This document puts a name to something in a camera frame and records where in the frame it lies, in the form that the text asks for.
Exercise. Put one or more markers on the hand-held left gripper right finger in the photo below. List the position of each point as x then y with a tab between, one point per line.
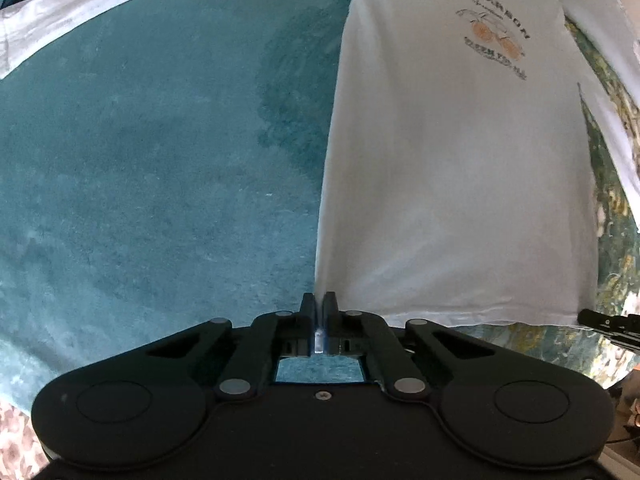
330	317

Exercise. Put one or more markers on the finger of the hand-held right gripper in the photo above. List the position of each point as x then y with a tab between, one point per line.
612	327

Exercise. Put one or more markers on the white printed t-shirt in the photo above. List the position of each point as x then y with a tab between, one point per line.
450	160

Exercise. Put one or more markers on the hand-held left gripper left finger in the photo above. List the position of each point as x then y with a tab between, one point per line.
308	317

